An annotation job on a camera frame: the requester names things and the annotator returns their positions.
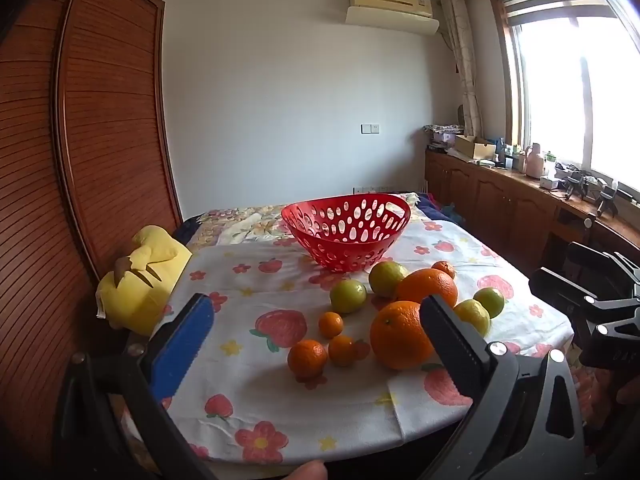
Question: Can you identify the large orange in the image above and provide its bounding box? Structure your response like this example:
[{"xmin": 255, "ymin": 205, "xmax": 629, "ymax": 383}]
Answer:
[
  {"xmin": 370, "ymin": 301, "xmax": 436, "ymax": 371},
  {"xmin": 395, "ymin": 268, "xmax": 459, "ymax": 311}
]

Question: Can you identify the brown slatted wooden wardrobe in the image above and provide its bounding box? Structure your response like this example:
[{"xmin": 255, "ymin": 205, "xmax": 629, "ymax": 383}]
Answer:
[{"xmin": 0, "ymin": 0, "xmax": 183, "ymax": 461}]

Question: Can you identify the wooden framed window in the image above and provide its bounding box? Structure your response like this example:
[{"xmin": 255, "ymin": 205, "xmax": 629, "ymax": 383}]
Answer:
[{"xmin": 487, "ymin": 0, "xmax": 640, "ymax": 198}]

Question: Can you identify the dark blue blanket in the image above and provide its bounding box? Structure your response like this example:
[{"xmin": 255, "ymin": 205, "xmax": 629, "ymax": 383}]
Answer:
[{"xmin": 414, "ymin": 191, "xmax": 466, "ymax": 224}]

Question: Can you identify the yellow plush toy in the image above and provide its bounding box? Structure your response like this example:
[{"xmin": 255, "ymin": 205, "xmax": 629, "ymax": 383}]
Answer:
[{"xmin": 95, "ymin": 225, "xmax": 193, "ymax": 337}]

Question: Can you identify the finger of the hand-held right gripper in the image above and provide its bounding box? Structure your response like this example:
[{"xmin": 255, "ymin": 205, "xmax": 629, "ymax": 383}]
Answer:
[
  {"xmin": 566, "ymin": 241, "xmax": 640, "ymax": 288},
  {"xmin": 529, "ymin": 267, "xmax": 640, "ymax": 322}
]

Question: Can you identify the open cardboard box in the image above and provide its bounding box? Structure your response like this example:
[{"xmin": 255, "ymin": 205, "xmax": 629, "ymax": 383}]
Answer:
[{"xmin": 453, "ymin": 134, "xmax": 497, "ymax": 162}]

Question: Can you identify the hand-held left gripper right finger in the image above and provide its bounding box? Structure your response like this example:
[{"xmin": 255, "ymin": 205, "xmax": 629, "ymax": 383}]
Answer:
[{"xmin": 419, "ymin": 294, "xmax": 588, "ymax": 480}]

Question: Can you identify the strawberry print white tablecloth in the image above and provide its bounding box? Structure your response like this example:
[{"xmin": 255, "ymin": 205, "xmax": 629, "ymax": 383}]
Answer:
[{"xmin": 120, "ymin": 207, "xmax": 576, "ymax": 466}]

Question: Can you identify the pink plastic bottle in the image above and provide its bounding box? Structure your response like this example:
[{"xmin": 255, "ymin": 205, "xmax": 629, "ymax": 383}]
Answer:
[{"xmin": 524, "ymin": 143, "xmax": 547, "ymax": 179}]

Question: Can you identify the patterned white curtain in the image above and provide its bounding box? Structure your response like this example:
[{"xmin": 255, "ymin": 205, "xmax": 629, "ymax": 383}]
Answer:
[{"xmin": 440, "ymin": 0, "xmax": 484, "ymax": 139}]

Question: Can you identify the pile of folded cloths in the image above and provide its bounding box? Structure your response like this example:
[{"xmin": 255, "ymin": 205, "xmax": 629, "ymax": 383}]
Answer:
[{"xmin": 423, "ymin": 123, "xmax": 469, "ymax": 137}]

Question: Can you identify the black gripper stand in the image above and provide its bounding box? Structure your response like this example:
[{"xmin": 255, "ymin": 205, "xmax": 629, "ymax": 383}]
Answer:
[
  {"xmin": 564, "ymin": 170, "xmax": 590, "ymax": 202},
  {"xmin": 594, "ymin": 185, "xmax": 622, "ymax": 219}
]

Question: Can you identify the person's left hand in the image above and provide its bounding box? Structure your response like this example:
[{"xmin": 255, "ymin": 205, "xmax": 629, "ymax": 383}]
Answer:
[{"xmin": 291, "ymin": 460, "xmax": 329, "ymax": 480}]

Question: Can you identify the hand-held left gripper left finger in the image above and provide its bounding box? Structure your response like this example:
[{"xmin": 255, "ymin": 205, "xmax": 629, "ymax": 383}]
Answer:
[{"xmin": 52, "ymin": 292, "xmax": 221, "ymax": 480}]

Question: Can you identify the wall air conditioner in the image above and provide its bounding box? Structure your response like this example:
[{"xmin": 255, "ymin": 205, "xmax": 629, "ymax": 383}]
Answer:
[{"xmin": 344, "ymin": 0, "xmax": 441, "ymax": 37}]

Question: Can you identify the long wooden cabinet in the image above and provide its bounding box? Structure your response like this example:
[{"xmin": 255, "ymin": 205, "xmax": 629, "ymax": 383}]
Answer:
[{"xmin": 424, "ymin": 147, "xmax": 640, "ymax": 281}]

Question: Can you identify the red perforated plastic basket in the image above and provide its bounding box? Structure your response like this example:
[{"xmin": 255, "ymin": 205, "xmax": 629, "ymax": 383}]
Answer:
[{"xmin": 281, "ymin": 193, "xmax": 412, "ymax": 273}]

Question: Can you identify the green round citrus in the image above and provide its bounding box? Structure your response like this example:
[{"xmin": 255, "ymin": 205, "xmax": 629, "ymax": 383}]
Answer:
[
  {"xmin": 473, "ymin": 287, "xmax": 506, "ymax": 319},
  {"xmin": 329, "ymin": 279, "xmax": 368, "ymax": 315},
  {"xmin": 368, "ymin": 260, "xmax": 410, "ymax": 298}
]

